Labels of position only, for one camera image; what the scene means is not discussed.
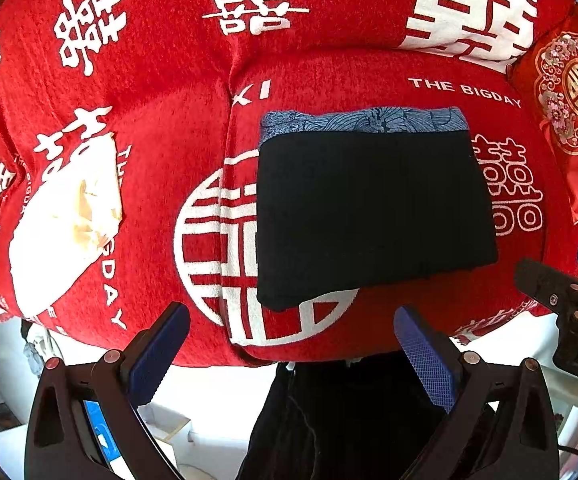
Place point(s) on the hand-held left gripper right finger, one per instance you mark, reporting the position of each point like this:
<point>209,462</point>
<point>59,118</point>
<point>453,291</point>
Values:
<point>426,360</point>

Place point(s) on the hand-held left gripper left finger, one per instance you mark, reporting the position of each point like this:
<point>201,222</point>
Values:
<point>159,355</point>

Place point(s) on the black pants with grey waistband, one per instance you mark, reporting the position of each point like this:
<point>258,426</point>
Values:
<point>369,210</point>

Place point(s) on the white cardboard box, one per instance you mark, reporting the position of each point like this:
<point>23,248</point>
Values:
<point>166,422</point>

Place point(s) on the person's legs in dark trousers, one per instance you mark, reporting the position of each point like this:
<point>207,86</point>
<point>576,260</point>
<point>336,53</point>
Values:
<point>339,420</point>

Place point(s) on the grey crumpled cloth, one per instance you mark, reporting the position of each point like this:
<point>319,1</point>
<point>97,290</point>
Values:
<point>39,347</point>

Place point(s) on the red embroidered pillow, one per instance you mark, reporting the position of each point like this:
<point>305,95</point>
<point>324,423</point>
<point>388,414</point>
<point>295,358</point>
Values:
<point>569,105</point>

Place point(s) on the red printed blanket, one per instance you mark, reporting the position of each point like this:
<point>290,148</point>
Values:
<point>169,135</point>

